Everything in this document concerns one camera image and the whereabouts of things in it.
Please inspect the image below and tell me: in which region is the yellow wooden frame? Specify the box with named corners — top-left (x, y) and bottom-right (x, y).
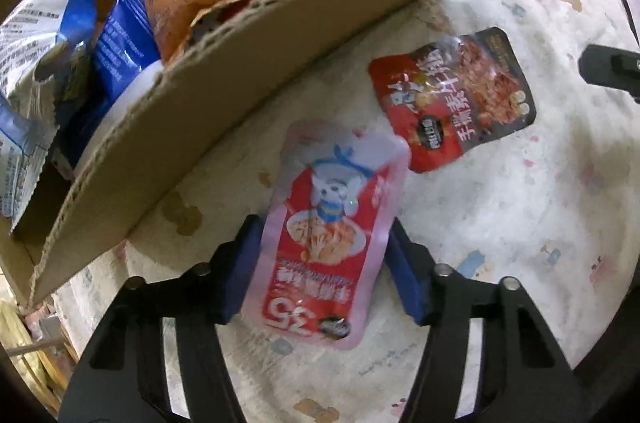
top-left (0, 298), bottom-right (76, 406)

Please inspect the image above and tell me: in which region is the white yellow-print snack packet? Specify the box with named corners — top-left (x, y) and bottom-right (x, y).
top-left (75, 63), bottom-right (168, 168)

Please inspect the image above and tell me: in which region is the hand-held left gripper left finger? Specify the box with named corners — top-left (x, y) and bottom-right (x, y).
top-left (57, 214), bottom-right (266, 423)

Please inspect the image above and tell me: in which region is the brown cardboard box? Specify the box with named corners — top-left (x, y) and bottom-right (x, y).
top-left (0, 0), bottom-right (518, 309)

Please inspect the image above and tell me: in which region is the red dark snack pouch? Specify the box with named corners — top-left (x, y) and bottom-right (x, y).
top-left (368, 27), bottom-right (537, 174)

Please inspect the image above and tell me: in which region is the white printed blanket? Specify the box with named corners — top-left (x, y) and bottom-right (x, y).
top-left (50, 0), bottom-right (640, 423)

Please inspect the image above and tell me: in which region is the white crinkled snack packet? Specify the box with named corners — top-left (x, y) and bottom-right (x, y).
top-left (0, 0), bottom-right (98, 114)

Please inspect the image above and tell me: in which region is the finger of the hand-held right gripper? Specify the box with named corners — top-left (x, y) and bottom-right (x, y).
top-left (577, 44), bottom-right (640, 104)

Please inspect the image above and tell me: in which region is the pink red snack pouch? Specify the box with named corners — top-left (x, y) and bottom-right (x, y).
top-left (240, 120), bottom-right (412, 350)

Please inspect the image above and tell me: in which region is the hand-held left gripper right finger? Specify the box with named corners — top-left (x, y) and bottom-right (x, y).
top-left (382, 219), bottom-right (586, 423)

